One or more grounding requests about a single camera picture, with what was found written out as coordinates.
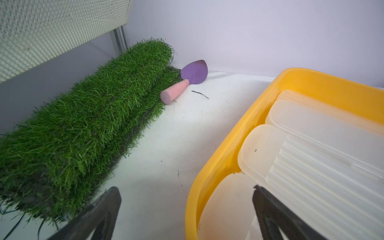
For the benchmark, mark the clear pencil case front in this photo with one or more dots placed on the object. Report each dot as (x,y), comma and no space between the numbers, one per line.
(229,213)

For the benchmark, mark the clear ribbed pencil case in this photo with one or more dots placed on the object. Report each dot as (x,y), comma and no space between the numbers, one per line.
(339,196)

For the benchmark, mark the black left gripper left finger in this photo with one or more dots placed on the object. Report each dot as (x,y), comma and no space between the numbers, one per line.
(96,221)

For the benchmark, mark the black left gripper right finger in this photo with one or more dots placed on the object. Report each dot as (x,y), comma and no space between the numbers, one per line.
(276,219)

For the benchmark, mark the yellow plastic storage box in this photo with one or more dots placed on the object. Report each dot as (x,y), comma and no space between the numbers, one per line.
(362,100)

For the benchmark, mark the green artificial grass roll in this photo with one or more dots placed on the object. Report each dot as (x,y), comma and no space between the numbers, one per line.
(53,163)

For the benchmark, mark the white mesh wall shelf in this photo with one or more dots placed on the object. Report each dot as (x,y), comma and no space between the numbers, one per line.
(34,32)

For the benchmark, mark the purple pink toy shovel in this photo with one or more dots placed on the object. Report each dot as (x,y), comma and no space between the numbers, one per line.
(192,74)

